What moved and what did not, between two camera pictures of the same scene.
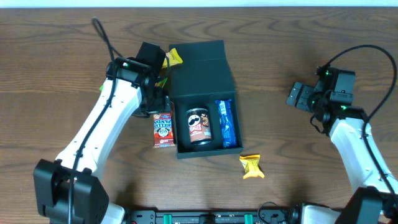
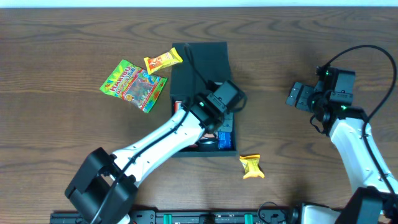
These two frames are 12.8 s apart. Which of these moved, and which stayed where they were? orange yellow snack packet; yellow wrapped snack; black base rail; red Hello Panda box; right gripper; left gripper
Moved: left gripper; red Hello Panda box
Stayed: yellow wrapped snack; right gripper; orange yellow snack packet; black base rail
